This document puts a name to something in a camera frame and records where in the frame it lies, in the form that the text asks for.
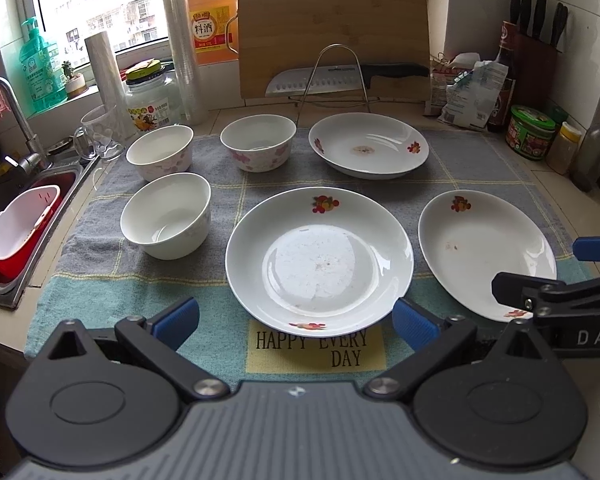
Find white plate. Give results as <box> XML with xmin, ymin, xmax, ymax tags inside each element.
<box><xmin>225</xmin><ymin>186</ymin><xmax>415</xmax><ymax>338</ymax></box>
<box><xmin>418</xmin><ymin>190</ymin><xmax>557</xmax><ymax>323</ymax></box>
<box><xmin>308</xmin><ymin>113</ymin><xmax>429</xmax><ymax>180</ymax></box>

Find plain white bowl front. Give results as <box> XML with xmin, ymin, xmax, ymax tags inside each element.
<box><xmin>120</xmin><ymin>172</ymin><xmax>212</xmax><ymax>261</ymax></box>

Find white bowl faint flowers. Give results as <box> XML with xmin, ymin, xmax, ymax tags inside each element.
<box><xmin>126</xmin><ymin>125</ymin><xmax>195</xmax><ymax>182</ymax></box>

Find white plate back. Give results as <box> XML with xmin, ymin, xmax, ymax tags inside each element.
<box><xmin>308</xmin><ymin>113</ymin><xmax>429</xmax><ymax>180</ymax></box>

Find clear bottle red cap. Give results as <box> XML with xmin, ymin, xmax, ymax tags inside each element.
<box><xmin>570</xmin><ymin>123</ymin><xmax>600</xmax><ymax>193</ymax></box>

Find yellow lid small jar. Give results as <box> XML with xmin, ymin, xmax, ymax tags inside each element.
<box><xmin>546</xmin><ymin>122</ymin><xmax>582</xmax><ymax>174</ymax></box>

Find green lid sauce jar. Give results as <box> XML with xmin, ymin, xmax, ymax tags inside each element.
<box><xmin>505</xmin><ymin>105</ymin><xmax>556</xmax><ymax>162</ymax></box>

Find dark soy sauce bottle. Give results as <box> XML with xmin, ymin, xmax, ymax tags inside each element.
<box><xmin>486</xmin><ymin>21</ymin><xmax>517</xmax><ymax>132</ymax></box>

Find grey teal checked towel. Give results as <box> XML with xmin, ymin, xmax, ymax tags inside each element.
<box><xmin>24</xmin><ymin>130</ymin><xmax>591</xmax><ymax>385</ymax></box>

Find white red sink basket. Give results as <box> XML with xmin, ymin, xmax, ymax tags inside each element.
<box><xmin>0</xmin><ymin>184</ymin><xmax>61</xmax><ymax>284</ymax></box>

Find white seasoning bag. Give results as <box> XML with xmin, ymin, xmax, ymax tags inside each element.
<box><xmin>439</xmin><ymin>61</ymin><xmax>507</xmax><ymax>130</ymax></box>

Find knife block with knives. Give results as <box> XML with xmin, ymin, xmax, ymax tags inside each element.
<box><xmin>509</xmin><ymin>0</ymin><xmax>569</xmax><ymax>110</ymax></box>

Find clear glass mug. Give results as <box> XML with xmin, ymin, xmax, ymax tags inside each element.
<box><xmin>73</xmin><ymin>105</ymin><xmax>124</xmax><ymax>160</ymax></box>

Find steel sink faucet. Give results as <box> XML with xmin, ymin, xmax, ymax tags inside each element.
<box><xmin>0</xmin><ymin>77</ymin><xmax>52</xmax><ymax>171</ymax></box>

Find steel sink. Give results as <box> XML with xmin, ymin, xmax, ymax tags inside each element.
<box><xmin>0</xmin><ymin>152</ymin><xmax>98</xmax><ymax>310</ymax></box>

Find white bowl pink flowers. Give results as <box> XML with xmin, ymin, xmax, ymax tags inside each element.
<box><xmin>220</xmin><ymin>114</ymin><xmax>297</xmax><ymax>174</ymax></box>

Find red white snack bag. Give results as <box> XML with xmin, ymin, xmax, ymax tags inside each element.
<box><xmin>424</xmin><ymin>52</ymin><xmax>481</xmax><ymax>117</ymax></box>

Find glass jar green lid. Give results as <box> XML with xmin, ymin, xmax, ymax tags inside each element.
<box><xmin>125</xmin><ymin>58</ymin><xmax>182</xmax><ymax>134</ymax></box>

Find short stack plastic cups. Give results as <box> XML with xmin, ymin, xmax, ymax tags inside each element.
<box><xmin>85</xmin><ymin>32</ymin><xmax>137</xmax><ymax>148</ymax></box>

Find small potted cactus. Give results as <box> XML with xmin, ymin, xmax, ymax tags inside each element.
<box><xmin>62</xmin><ymin>61</ymin><xmax>88</xmax><ymax>100</ymax></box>

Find green dish soap bottle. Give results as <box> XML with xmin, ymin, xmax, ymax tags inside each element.
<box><xmin>19</xmin><ymin>16</ymin><xmax>67</xmax><ymax>113</ymax></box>

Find tall stack plastic cups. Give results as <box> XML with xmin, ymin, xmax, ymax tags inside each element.
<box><xmin>162</xmin><ymin>0</ymin><xmax>209</xmax><ymax>126</ymax></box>

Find bamboo cutting board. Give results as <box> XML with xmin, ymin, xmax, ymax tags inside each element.
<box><xmin>237</xmin><ymin>0</ymin><xmax>430</xmax><ymax>99</ymax></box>

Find orange cooking wine jug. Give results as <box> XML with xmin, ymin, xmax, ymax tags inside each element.
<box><xmin>187</xmin><ymin>0</ymin><xmax>239</xmax><ymax>65</ymax></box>

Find wire board rack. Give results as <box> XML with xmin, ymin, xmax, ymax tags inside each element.
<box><xmin>294</xmin><ymin>42</ymin><xmax>374</xmax><ymax>126</ymax></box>

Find steel kitchen knife black handle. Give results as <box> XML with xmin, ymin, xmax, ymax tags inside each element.
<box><xmin>265</xmin><ymin>63</ymin><xmax>429</xmax><ymax>98</ymax></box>

